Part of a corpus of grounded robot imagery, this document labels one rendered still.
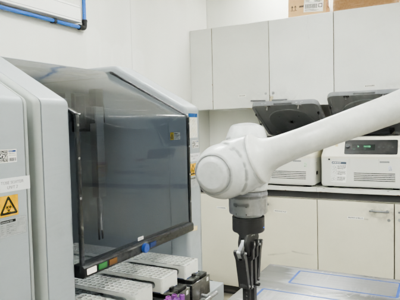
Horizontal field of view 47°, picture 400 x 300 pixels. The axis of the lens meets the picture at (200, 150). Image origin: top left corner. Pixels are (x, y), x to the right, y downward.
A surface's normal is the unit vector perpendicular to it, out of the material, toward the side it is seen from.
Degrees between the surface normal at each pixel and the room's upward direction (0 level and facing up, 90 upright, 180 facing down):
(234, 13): 90
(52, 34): 90
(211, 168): 94
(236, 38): 90
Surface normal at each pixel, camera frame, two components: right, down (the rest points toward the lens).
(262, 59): -0.47, 0.06
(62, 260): 0.88, 0.00
